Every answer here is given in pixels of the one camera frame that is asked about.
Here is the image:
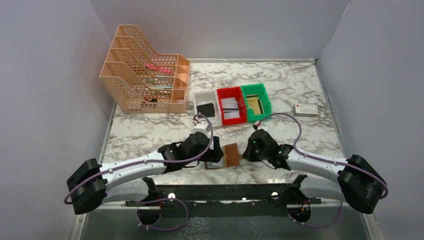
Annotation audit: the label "pink item in organizer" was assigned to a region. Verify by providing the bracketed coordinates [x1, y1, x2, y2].
[144, 63, 173, 75]

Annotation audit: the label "white plastic bin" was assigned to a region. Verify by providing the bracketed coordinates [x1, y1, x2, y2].
[192, 89, 223, 127]

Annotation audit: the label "small white card box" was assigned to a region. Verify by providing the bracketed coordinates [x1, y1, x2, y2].
[293, 103, 319, 117]

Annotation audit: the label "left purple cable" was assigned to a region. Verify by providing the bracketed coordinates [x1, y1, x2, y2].
[63, 113, 215, 205]

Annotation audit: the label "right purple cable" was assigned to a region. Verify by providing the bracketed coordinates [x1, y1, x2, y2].
[256, 112, 389, 200]

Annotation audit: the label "gold cards in green bin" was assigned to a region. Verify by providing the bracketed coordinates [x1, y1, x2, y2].
[246, 94, 264, 116]

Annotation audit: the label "peach plastic file organizer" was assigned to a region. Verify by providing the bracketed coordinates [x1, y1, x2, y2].
[99, 24, 191, 114]

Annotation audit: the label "black card in white bin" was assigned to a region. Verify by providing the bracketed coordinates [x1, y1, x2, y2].
[196, 103, 216, 118]

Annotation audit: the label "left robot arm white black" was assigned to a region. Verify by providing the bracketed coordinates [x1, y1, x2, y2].
[63, 132, 224, 215]

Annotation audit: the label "green plastic bin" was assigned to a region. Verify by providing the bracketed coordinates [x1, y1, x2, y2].
[240, 83, 272, 122]

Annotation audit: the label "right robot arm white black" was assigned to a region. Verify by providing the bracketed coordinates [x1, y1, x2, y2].
[242, 129, 387, 214]

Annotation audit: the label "red plastic bin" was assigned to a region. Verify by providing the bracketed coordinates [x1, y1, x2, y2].
[216, 86, 247, 126]

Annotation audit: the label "black mounting rail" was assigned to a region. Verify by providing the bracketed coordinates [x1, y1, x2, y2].
[124, 183, 321, 218]

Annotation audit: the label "white cards in red bin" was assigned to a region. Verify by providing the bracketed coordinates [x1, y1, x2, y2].
[221, 97, 240, 120]

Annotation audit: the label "purple cable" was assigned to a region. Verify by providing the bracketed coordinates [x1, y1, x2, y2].
[63, 113, 215, 205]
[256, 112, 389, 200]

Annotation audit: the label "brown leather card holder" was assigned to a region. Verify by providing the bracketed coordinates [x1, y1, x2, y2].
[204, 143, 242, 170]

